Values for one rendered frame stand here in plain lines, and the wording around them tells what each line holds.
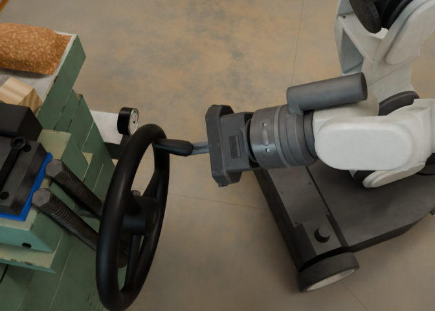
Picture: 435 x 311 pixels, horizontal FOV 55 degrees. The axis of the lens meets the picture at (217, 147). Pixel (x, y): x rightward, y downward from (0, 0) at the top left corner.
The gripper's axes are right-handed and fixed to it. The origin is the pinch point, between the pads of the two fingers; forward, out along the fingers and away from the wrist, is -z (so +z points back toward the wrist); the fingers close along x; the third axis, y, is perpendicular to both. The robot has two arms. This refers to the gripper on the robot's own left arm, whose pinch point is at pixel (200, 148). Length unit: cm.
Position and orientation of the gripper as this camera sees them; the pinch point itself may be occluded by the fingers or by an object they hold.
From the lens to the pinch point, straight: 66.5
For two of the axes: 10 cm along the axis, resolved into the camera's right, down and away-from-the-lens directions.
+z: 8.5, -1.2, -5.1
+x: -1.2, -9.9, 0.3
